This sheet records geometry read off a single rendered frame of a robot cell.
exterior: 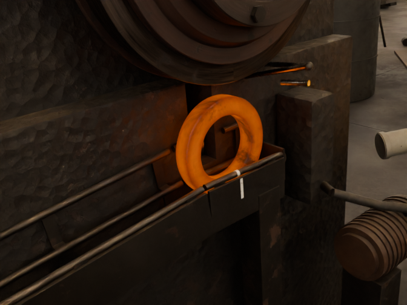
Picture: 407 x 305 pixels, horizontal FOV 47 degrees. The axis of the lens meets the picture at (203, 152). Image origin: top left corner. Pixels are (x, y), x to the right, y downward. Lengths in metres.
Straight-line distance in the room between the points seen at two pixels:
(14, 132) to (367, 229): 0.70
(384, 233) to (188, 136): 0.47
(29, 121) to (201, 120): 0.27
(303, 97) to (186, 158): 0.30
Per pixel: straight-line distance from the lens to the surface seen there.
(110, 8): 0.65
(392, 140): 1.08
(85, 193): 0.78
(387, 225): 1.08
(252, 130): 0.89
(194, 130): 0.79
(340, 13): 3.46
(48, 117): 0.75
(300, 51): 1.07
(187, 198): 0.79
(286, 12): 0.74
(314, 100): 0.96
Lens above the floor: 1.08
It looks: 23 degrees down
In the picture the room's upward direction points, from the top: 5 degrees counter-clockwise
